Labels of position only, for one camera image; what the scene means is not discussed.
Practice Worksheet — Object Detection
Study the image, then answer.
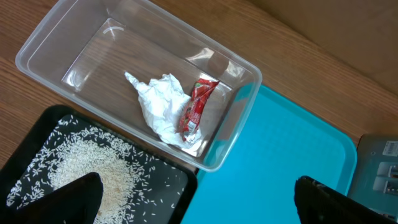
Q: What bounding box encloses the clear plastic bin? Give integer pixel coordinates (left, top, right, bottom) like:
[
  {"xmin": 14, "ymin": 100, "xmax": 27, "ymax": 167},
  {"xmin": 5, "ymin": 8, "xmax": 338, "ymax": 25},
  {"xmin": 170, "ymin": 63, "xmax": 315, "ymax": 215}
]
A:
[{"xmin": 15, "ymin": 0, "xmax": 262, "ymax": 171}]

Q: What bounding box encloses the red snack wrapper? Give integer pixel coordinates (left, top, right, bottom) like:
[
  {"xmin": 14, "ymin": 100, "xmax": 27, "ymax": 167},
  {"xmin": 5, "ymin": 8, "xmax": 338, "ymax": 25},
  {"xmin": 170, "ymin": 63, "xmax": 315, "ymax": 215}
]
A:
[{"xmin": 178, "ymin": 78, "xmax": 219, "ymax": 142}]

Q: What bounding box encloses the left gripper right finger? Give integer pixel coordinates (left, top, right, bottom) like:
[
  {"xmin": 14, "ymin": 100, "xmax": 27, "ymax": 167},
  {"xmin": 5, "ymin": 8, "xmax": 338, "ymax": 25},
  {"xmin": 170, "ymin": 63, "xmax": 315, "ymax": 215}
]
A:
[{"xmin": 294, "ymin": 176, "xmax": 395, "ymax": 224}]

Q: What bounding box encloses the grey dishwasher rack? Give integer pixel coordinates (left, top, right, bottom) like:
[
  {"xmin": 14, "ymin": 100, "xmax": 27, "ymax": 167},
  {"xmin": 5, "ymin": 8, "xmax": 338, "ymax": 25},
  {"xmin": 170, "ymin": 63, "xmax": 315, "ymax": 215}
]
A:
[{"xmin": 348, "ymin": 134, "xmax": 397, "ymax": 222}]

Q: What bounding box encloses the white tissue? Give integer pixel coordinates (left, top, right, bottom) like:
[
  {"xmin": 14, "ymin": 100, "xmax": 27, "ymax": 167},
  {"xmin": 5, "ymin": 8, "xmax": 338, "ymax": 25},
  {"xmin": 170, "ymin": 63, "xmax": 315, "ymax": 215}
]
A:
[{"xmin": 124, "ymin": 72, "xmax": 202, "ymax": 157}]

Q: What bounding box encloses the pile of rice grains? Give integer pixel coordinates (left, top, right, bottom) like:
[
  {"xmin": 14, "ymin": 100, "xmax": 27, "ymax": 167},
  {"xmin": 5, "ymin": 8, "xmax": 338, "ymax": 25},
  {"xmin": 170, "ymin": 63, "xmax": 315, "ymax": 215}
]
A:
[{"xmin": 6, "ymin": 114, "xmax": 188, "ymax": 223}]

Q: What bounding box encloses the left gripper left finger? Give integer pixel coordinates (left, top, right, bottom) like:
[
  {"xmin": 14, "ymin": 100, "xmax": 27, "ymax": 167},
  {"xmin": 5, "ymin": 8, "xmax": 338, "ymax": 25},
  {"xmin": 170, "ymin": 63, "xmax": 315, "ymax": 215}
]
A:
[{"xmin": 1, "ymin": 172, "xmax": 103, "ymax": 224}]

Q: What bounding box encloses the teal serving tray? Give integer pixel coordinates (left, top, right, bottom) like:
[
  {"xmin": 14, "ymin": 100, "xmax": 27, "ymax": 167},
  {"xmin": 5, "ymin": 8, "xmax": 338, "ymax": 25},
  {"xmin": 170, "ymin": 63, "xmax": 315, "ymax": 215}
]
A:
[{"xmin": 183, "ymin": 86, "xmax": 357, "ymax": 224}]

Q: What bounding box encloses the black rectangular tray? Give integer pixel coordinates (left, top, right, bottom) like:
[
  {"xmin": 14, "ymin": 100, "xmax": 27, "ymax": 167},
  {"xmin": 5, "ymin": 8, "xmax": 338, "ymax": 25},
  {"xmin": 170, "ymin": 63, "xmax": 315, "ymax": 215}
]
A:
[{"xmin": 1, "ymin": 105, "xmax": 197, "ymax": 223}]

